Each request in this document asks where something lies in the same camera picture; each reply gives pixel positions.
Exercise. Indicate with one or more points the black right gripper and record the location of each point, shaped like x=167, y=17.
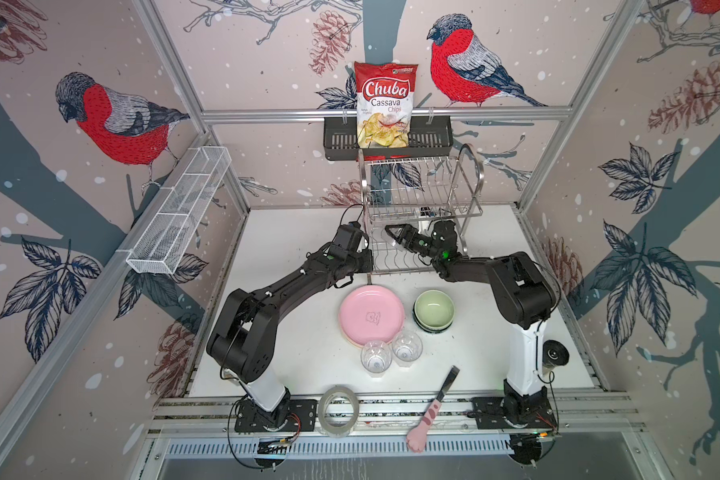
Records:
x=406, y=232

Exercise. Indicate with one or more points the steel two-tier dish rack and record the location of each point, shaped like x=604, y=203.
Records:
x=418, y=191

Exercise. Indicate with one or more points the light green bowl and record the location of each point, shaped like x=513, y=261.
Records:
x=434, y=307

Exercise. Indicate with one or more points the pink plate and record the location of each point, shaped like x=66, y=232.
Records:
x=371, y=313

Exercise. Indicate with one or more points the clear drinking glass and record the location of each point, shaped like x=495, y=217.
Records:
x=376, y=357
x=407, y=348

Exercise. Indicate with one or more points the green leaf patterned bowl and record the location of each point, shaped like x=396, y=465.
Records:
x=433, y=329

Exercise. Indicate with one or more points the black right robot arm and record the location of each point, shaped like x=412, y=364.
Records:
x=523, y=297

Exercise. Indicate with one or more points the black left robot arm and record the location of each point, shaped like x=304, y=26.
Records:
x=244, y=336

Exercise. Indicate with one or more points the red Chuba cassava chips bag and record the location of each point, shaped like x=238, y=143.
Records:
x=384, y=96

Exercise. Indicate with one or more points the pink cat paw spatula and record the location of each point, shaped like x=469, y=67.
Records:
x=416, y=439

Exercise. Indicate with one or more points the clear tape roll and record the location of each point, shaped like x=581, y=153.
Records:
x=338, y=412

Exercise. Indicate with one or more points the black wire wall basket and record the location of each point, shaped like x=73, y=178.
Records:
x=421, y=137

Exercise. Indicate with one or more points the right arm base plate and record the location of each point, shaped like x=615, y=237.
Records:
x=529, y=412

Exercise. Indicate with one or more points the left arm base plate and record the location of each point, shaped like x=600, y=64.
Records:
x=290, y=416

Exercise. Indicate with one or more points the white mesh wall shelf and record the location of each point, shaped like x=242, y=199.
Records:
x=170, y=232

